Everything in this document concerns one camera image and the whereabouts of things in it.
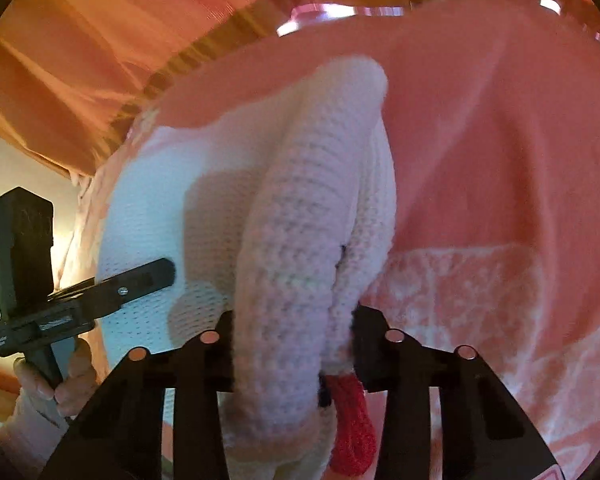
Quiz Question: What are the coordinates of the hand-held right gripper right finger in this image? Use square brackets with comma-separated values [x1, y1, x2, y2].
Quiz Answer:
[352, 305, 561, 480]

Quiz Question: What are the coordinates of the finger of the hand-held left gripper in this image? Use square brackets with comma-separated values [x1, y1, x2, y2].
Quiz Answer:
[55, 258, 177, 319]

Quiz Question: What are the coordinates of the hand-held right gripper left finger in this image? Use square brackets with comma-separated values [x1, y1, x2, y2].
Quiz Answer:
[40, 310, 237, 480]

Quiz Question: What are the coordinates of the white red black knit sweater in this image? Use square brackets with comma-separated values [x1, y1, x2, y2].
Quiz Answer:
[97, 55, 398, 480]

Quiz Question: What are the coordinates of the person's left forearm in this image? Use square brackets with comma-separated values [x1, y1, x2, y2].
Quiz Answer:
[0, 387, 77, 480]

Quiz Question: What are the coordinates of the person's left hand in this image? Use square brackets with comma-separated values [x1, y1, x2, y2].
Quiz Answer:
[12, 337, 99, 418]

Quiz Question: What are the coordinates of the pink patterned bed blanket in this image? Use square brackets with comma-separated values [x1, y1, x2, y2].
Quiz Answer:
[70, 2, 600, 480]

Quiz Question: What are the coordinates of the pink and tan curtain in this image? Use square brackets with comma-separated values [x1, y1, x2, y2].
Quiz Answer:
[0, 0, 600, 183]

